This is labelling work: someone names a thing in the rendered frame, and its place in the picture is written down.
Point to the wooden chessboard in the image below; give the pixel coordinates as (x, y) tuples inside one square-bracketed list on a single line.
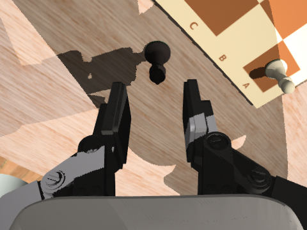
[(243, 36)]

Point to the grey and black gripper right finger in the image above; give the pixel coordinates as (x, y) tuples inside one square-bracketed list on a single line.
[(221, 168)]

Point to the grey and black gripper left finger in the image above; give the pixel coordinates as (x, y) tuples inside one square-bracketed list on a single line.
[(90, 171)]

